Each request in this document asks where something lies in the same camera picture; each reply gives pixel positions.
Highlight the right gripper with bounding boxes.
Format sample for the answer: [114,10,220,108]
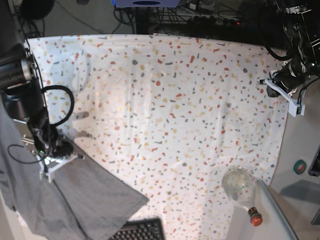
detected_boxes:
[33,129,74,158]

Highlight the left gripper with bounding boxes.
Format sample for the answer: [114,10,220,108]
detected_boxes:
[266,59,310,98]

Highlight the grey t-shirt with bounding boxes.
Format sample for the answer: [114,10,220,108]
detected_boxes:
[0,109,148,240]

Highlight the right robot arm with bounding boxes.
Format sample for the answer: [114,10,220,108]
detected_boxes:
[0,0,75,159]

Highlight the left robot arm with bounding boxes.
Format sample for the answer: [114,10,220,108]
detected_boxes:
[265,0,320,94]

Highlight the green and red tape roll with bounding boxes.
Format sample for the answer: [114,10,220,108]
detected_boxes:
[293,159,307,175]

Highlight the dark phone on table edge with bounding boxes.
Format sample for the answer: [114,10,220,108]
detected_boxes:
[308,148,320,177]

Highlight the clear glass bottle red cap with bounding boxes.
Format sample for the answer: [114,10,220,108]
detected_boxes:
[222,166,263,227]

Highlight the black power strip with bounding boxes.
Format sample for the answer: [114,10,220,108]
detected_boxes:
[187,15,243,27]

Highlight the terrazzo patterned tablecloth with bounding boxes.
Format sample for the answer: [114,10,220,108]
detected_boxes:
[29,35,288,240]

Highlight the black computer keyboard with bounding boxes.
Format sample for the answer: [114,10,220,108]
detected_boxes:
[110,217,166,240]

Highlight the blue box with oval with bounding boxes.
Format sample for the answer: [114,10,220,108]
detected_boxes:
[111,0,184,8]

